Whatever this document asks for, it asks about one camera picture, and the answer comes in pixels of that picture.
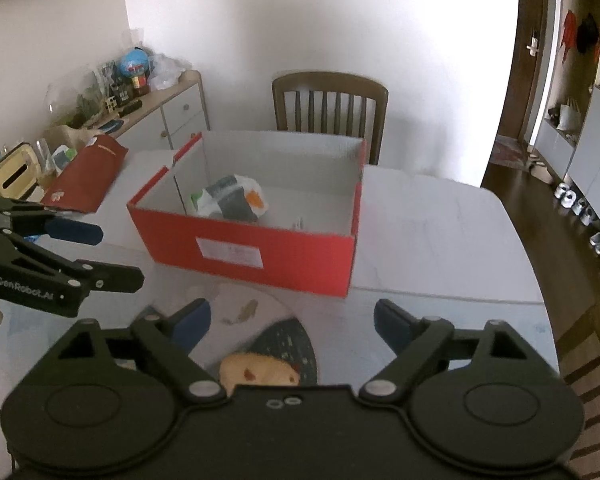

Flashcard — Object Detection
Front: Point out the brown wooden chair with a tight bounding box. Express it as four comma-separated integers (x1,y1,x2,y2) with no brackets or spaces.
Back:
272,70,389,165

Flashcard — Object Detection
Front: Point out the blue globe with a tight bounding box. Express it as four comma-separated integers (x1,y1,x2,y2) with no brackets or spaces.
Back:
118,48,149,78

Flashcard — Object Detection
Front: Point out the white wall cabinet unit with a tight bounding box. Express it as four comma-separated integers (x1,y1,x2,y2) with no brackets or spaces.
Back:
535,0,600,218

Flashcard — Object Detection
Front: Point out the yellow tissue box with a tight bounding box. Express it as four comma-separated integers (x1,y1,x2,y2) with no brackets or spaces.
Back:
0,142,41,200

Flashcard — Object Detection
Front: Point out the red cardboard box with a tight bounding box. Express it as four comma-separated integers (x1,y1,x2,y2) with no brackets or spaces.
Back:
128,131,366,297

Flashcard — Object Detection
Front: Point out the white sideboard cabinet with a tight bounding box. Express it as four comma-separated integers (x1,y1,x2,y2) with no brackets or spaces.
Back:
44,69,211,152

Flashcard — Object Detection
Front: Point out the dark wooden door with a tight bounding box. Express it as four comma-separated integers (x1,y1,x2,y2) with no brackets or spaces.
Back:
498,0,547,141

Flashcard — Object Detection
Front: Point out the yellow spotted plush toy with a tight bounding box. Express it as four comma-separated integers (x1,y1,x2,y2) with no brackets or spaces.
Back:
220,352,300,394

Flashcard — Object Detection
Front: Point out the red paper bag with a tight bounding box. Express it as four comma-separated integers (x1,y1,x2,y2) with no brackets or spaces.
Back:
41,134,129,214

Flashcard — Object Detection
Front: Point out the white plastic snack bag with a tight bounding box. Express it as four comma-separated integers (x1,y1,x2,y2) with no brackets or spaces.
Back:
186,174,268,223

